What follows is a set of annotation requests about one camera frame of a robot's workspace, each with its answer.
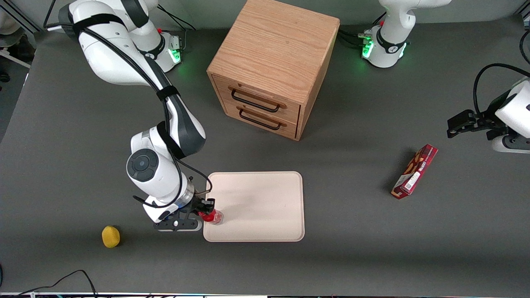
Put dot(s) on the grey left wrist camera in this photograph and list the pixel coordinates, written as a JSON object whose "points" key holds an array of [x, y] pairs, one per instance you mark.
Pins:
{"points": [[511, 144]]}

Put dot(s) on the red coke bottle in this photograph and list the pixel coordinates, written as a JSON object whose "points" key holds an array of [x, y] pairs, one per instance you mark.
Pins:
{"points": [[217, 217]]}

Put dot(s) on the beige plastic tray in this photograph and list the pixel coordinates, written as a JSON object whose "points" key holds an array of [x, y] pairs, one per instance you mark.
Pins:
{"points": [[261, 207]]}

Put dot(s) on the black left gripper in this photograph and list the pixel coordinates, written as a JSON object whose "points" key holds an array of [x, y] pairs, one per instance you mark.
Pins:
{"points": [[490, 120]]}

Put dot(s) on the grey table mat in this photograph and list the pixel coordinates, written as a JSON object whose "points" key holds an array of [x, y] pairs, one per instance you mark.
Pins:
{"points": [[372, 256]]}

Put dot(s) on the yellow lemon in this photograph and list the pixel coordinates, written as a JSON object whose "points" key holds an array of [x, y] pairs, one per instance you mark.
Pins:
{"points": [[111, 236]]}

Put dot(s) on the red snack box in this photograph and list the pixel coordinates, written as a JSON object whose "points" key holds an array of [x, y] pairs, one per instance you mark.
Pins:
{"points": [[415, 171]]}

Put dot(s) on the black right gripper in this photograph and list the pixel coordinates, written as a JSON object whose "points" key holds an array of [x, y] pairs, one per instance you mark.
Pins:
{"points": [[201, 205]]}

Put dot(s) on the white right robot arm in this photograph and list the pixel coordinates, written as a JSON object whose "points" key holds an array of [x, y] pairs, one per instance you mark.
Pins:
{"points": [[107, 58]]}

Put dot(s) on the wooden drawer cabinet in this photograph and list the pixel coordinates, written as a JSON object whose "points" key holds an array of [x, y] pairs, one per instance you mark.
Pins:
{"points": [[277, 45]]}

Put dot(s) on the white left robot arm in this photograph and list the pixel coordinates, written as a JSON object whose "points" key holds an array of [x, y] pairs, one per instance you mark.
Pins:
{"points": [[389, 54]]}

